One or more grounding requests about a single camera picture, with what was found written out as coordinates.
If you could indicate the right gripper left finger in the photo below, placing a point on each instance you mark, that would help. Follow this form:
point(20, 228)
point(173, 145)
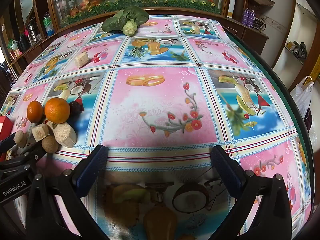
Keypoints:
point(44, 219)

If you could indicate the small beige yam piece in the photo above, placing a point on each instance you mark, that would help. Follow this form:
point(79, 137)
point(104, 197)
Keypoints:
point(20, 139)

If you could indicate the purple bottles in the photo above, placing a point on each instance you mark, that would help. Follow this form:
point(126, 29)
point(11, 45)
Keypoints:
point(248, 17)

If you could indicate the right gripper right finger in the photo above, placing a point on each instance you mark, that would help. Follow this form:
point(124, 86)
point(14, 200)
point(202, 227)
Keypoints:
point(273, 217)

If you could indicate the red white tray box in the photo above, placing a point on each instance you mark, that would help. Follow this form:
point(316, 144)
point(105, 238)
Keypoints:
point(6, 127)

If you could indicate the orange tangerine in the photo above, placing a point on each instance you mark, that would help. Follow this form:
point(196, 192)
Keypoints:
point(34, 112)
point(57, 110)

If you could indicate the colourful patterned tablecloth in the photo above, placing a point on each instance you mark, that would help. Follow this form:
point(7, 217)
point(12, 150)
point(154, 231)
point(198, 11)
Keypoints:
point(160, 101)

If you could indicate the large beige yam chunk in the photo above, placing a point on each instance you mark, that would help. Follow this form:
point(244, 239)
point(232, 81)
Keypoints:
point(64, 134)

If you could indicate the dark red jujube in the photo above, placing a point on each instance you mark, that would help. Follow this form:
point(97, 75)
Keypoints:
point(75, 108)

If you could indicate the white plastic bag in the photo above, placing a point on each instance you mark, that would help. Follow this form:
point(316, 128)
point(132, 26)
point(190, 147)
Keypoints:
point(301, 94)

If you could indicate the green plastic bottle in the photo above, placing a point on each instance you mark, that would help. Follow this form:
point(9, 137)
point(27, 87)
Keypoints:
point(48, 24)

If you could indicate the green leafy vegetable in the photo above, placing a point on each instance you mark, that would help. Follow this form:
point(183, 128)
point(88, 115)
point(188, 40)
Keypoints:
point(127, 21)

